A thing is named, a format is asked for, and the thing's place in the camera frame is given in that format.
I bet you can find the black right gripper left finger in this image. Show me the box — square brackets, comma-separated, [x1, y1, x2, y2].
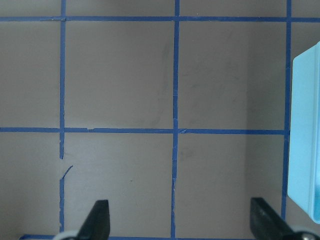
[76, 199, 111, 240]

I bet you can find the turquoise plastic storage bin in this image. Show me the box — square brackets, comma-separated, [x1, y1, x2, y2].
[287, 43, 320, 224]

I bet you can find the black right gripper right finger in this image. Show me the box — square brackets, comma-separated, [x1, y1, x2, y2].
[249, 197, 295, 240]

